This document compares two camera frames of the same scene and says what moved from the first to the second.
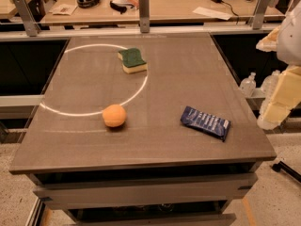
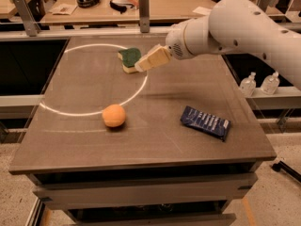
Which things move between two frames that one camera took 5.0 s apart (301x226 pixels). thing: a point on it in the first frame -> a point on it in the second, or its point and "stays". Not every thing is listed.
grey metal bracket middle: [144, 11] stays
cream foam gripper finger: [286, 96] -> [181, 43]
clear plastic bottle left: [248, 85] stays
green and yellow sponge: [133, 61] stays
